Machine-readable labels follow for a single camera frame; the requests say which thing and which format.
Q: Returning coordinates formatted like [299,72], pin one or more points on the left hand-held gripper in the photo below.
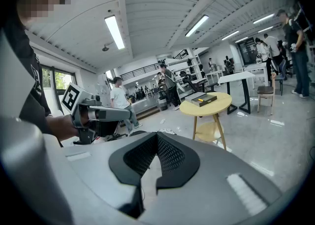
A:
[73,98]

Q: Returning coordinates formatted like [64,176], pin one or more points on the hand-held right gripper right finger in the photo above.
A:
[216,170]

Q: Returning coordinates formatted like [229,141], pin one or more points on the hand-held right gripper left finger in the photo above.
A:
[98,165]

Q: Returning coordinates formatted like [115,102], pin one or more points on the grey drawer box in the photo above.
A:
[194,97]

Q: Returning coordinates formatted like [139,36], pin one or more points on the person's left forearm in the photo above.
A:
[54,125]

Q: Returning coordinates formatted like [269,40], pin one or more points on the person's left hand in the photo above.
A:
[69,128]

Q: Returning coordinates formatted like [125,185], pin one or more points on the white locker cabinet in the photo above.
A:
[103,91]

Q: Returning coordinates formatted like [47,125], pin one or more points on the raised platform step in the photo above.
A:
[145,106]

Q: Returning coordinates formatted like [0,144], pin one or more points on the black balcony railing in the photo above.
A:
[140,71]

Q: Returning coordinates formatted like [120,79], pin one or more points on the grey waste bin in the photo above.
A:
[163,104]

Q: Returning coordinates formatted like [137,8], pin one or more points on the floral round cushion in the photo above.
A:
[167,130]

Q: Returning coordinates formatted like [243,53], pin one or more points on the large window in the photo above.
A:
[61,81]

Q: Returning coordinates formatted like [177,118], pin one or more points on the round wooden table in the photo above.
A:
[192,109]

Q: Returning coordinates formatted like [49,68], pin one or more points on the round ceiling spotlight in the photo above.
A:
[105,48]

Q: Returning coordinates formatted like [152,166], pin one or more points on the ceiling light strips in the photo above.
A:
[114,32]

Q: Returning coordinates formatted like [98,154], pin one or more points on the white metal shelving rack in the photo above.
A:
[177,61]

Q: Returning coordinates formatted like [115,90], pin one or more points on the wooden chair brown seat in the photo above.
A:
[265,89]

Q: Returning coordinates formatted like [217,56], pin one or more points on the white table black legs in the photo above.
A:
[236,76]

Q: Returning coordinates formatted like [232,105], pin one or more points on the person's black t-shirt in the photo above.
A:
[27,46]

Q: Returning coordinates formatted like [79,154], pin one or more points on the blue chair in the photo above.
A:
[280,71]

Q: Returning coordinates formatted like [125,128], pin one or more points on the black glass cabinet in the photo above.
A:
[247,51]

